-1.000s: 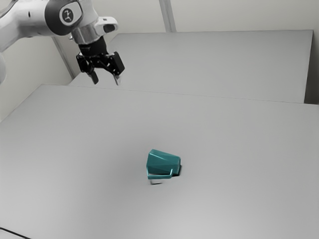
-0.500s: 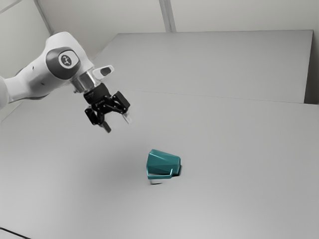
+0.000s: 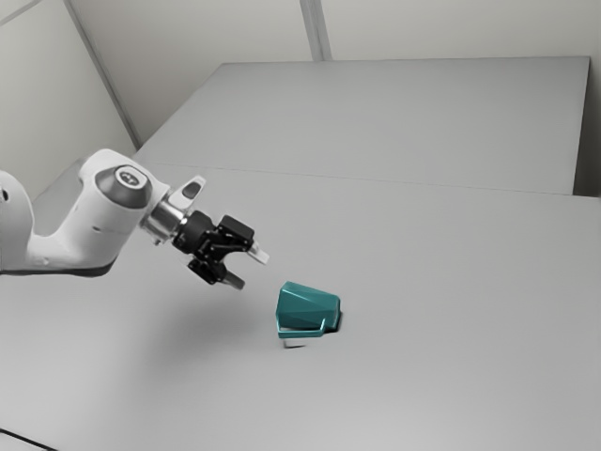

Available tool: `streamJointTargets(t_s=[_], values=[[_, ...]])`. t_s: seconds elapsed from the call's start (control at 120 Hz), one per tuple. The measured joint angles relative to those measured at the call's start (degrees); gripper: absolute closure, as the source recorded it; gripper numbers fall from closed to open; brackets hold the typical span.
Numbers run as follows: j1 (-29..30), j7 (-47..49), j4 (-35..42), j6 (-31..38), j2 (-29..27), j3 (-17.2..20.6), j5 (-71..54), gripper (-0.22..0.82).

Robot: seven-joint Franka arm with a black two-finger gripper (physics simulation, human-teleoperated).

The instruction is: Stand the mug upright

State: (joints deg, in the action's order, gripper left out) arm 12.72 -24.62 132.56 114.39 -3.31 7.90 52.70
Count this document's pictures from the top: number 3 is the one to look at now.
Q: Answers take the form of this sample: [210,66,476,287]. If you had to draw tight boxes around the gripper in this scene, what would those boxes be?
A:
[171,210,271,291]

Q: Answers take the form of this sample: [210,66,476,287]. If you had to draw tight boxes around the teal faceted mug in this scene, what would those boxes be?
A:
[274,280,343,340]

